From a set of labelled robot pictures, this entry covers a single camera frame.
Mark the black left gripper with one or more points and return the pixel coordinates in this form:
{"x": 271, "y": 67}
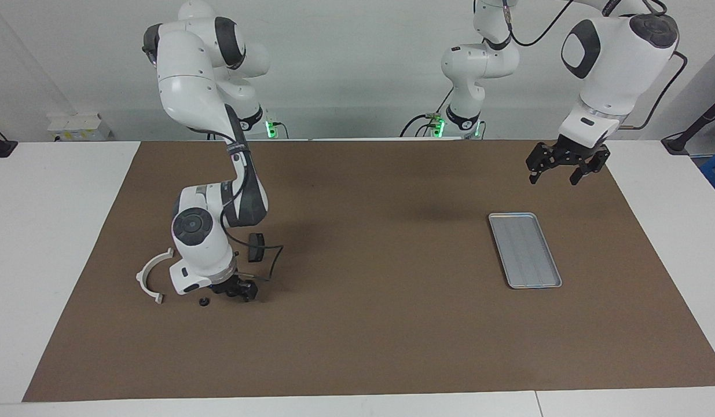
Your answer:
{"x": 571, "y": 150}

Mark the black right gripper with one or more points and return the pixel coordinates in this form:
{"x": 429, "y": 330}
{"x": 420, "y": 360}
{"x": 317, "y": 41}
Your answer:
{"x": 225, "y": 285}

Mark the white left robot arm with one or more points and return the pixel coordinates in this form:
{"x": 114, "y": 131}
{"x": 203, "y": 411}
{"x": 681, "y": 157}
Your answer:
{"x": 612, "y": 69}

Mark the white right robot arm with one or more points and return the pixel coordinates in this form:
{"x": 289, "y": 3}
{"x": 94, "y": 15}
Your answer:
{"x": 189, "y": 87}

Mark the silver metal tray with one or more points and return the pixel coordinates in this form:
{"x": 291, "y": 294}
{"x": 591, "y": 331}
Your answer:
{"x": 525, "y": 252}

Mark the rectangular dark brake pad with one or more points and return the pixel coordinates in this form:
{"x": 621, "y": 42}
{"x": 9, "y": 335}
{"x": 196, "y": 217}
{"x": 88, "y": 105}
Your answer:
{"x": 256, "y": 248}

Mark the brown table mat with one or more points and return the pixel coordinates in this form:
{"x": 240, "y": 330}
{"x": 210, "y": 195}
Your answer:
{"x": 363, "y": 336}

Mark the black angled stand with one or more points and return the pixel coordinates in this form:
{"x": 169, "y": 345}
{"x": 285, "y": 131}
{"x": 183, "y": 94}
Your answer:
{"x": 696, "y": 124}

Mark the white wall socket box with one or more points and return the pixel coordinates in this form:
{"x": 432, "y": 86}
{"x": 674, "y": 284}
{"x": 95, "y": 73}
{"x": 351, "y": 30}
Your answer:
{"x": 79, "y": 127}

